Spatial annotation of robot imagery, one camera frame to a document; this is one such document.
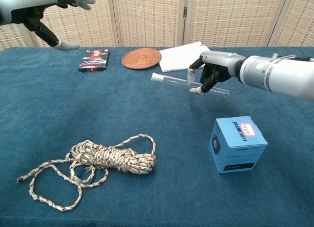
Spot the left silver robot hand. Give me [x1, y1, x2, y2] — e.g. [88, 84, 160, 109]
[0, 0, 96, 52]

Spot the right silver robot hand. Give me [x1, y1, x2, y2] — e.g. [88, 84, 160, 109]
[187, 50, 246, 96]

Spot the clear glass test tube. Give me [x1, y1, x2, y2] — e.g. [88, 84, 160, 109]
[157, 74, 231, 98]

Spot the folded white cloth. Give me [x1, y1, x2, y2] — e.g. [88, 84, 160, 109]
[158, 41, 211, 73]

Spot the round woven rattan coaster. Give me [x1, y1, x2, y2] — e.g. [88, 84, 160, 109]
[121, 48, 162, 70]

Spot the blue table cloth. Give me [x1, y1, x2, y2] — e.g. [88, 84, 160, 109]
[0, 46, 314, 227]

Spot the dark red printed card box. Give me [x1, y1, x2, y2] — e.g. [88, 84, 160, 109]
[78, 48, 111, 74]

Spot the woven bamboo folding screen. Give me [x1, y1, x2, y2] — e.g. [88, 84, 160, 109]
[0, 0, 314, 50]

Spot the light blue cardboard box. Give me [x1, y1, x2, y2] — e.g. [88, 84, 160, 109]
[208, 116, 268, 175]

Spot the beige braided rope bundle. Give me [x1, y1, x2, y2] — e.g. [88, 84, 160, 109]
[16, 133, 157, 211]

